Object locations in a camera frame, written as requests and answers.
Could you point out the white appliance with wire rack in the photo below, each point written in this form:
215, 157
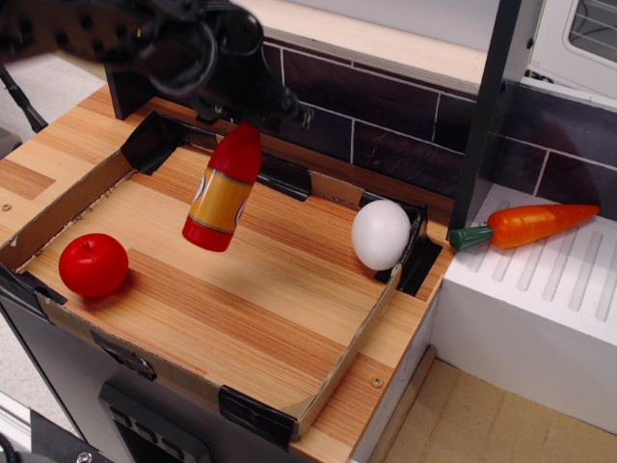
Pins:
575, 45

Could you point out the red yellow hot sauce bottle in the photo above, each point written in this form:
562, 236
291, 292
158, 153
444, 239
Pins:
225, 189

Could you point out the black shelf post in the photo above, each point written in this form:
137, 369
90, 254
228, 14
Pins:
129, 91
483, 114

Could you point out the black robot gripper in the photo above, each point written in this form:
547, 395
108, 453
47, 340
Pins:
217, 62

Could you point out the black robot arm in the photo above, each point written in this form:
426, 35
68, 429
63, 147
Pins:
124, 35

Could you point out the white grooved drainboard counter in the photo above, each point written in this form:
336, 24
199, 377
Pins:
538, 320

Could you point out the cardboard fence with black tape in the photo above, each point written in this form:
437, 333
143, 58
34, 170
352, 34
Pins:
262, 332

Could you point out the black right shelf post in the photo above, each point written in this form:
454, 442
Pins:
483, 114

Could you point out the light wooden shelf board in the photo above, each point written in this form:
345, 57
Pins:
444, 64

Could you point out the red toy tomato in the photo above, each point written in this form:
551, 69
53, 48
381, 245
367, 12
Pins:
93, 265

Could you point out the black left shelf post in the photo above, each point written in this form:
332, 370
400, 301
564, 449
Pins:
129, 91

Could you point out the white toy egg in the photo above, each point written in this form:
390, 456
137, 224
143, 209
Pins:
380, 234

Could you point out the black control panel with buttons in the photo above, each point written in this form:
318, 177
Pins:
147, 435

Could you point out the orange toy carrot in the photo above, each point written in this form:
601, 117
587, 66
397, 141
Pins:
517, 226

